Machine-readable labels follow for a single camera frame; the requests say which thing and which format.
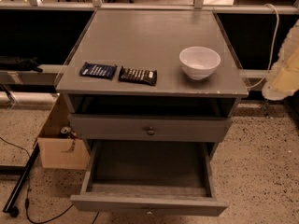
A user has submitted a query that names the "closed grey top drawer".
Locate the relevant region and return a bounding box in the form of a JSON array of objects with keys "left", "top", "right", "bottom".
[{"left": 69, "top": 114, "right": 232, "bottom": 143}]

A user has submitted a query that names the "open grey middle drawer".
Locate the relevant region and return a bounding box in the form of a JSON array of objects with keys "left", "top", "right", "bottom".
[{"left": 71, "top": 141, "right": 227, "bottom": 217}]

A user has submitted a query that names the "black metal floor bar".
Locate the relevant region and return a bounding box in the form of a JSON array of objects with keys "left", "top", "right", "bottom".
[{"left": 0, "top": 145, "right": 39, "bottom": 218}]

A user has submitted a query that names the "black floor cable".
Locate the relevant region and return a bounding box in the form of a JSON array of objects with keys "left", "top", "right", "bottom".
[{"left": 0, "top": 135, "right": 101, "bottom": 224}]

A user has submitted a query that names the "metal can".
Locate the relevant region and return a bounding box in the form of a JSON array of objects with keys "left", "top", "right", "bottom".
[{"left": 61, "top": 126, "right": 71, "bottom": 135}]

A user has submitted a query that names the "cardboard box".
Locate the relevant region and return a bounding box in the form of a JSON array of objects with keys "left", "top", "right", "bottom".
[{"left": 37, "top": 95, "right": 90, "bottom": 170}]

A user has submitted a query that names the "dark chocolate rxbar wrapper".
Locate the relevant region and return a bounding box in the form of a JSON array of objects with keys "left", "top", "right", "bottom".
[{"left": 119, "top": 67, "right": 157, "bottom": 86}]

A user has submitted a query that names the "brass drawer knob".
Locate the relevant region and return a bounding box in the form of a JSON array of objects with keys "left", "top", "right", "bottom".
[{"left": 147, "top": 127, "right": 155, "bottom": 135}]

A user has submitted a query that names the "black cloth on shelf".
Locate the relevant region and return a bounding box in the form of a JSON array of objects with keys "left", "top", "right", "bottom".
[{"left": 0, "top": 56, "right": 43, "bottom": 73}]

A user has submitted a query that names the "blue snack bar wrapper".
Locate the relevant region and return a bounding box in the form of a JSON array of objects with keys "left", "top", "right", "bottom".
[{"left": 79, "top": 63, "right": 118, "bottom": 79}]

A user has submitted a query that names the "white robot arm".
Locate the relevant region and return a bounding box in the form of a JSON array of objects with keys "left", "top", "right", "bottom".
[{"left": 262, "top": 20, "right": 299, "bottom": 101}]

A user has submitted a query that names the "white ceramic bowl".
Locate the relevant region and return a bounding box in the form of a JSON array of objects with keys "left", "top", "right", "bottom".
[{"left": 179, "top": 47, "right": 221, "bottom": 80}]

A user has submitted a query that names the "grey wooden drawer cabinet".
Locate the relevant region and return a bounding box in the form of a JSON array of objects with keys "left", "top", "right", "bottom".
[{"left": 55, "top": 8, "right": 249, "bottom": 161}]

